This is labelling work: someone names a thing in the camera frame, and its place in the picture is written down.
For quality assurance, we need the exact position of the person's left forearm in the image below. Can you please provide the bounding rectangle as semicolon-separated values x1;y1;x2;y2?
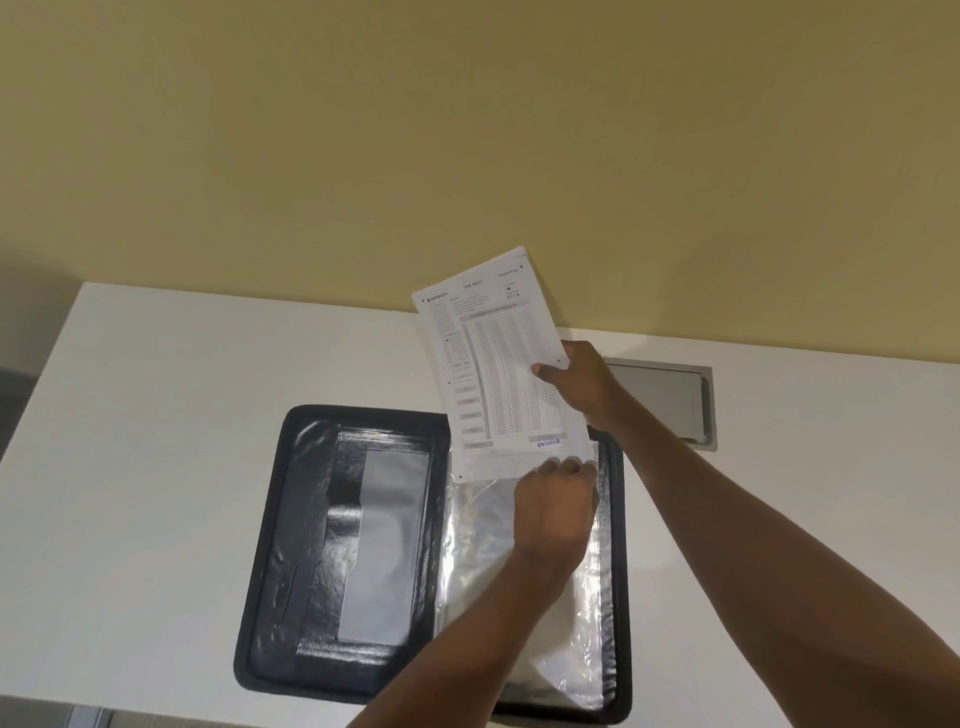
345;551;594;728

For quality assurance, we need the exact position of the grey table cable hatch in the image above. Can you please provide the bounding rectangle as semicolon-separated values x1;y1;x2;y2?
600;357;718;452

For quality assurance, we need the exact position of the person's left hand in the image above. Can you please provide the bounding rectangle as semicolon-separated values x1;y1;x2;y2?
510;456;601;588

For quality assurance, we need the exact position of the black leather document folder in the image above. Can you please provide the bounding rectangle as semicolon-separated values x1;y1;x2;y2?
233;405;633;727

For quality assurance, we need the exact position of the person's right forearm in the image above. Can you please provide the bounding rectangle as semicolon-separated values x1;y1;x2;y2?
596;390;960;728

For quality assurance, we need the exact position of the printed white paper sheet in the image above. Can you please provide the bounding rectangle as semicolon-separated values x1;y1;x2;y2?
411;246;591;482

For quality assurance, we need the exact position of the person's right hand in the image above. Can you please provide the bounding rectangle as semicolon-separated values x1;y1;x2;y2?
531;341;630;434

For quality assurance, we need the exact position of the clear plastic sleeve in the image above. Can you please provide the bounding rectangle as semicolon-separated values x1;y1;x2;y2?
441;442;609;713

